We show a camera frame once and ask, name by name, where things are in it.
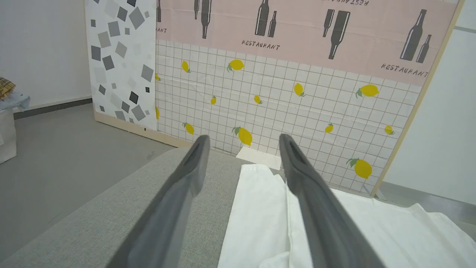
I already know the lemon print partition screen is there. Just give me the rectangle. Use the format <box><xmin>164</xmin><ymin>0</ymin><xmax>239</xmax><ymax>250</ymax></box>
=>
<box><xmin>155</xmin><ymin>0</ymin><xmax>465</xmax><ymax>197</ymax></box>

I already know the grey fabric sofa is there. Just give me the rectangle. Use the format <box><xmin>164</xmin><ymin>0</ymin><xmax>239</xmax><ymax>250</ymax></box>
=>
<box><xmin>0</xmin><ymin>147</ymin><xmax>476</xmax><ymax>268</ymax></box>

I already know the white garment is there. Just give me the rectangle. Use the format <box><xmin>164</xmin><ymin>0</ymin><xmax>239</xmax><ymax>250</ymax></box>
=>
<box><xmin>218</xmin><ymin>164</ymin><xmax>476</xmax><ymax>268</ymax></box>

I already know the grey squares partition panel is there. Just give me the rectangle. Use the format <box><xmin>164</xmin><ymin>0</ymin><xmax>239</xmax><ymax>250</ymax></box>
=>
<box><xmin>85</xmin><ymin>0</ymin><xmax>158</xmax><ymax>131</ymax></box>

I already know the blue grey cloth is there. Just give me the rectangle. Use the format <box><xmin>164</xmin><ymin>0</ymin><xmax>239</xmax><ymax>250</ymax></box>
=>
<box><xmin>0</xmin><ymin>92</ymin><xmax>31</xmax><ymax>112</ymax></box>

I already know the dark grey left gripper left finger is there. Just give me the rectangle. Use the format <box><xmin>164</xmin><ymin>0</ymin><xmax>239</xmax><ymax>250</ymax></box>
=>
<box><xmin>106</xmin><ymin>134</ymin><xmax>211</xmax><ymax>268</ymax></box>

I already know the yellow plaid cloth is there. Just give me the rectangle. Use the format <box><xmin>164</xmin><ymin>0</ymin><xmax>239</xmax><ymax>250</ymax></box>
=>
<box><xmin>0</xmin><ymin>76</ymin><xmax>16</xmax><ymax>100</ymax></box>

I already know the white laundry bag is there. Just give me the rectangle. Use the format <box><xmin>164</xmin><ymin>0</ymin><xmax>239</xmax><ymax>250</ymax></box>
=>
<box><xmin>0</xmin><ymin>108</ymin><xmax>17</xmax><ymax>164</ymax></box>

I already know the white box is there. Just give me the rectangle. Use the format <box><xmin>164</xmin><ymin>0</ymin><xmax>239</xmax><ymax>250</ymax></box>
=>
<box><xmin>236</xmin><ymin>146</ymin><xmax>282</xmax><ymax>170</ymax></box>

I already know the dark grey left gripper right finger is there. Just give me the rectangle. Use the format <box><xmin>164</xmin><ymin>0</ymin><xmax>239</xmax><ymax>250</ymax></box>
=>
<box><xmin>279</xmin><ymin>134</ymin><xmax>386</xmax><ymax>268</ymax></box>

